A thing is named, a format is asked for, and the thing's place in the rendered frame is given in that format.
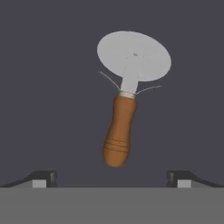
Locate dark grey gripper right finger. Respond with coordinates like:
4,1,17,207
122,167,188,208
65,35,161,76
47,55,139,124
166,170,224,189

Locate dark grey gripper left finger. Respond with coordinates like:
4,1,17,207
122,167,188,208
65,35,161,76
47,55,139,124
0,170,58,189

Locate pizza cutter with wooden handle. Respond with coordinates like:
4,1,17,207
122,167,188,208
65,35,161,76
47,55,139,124
96,30,172,168

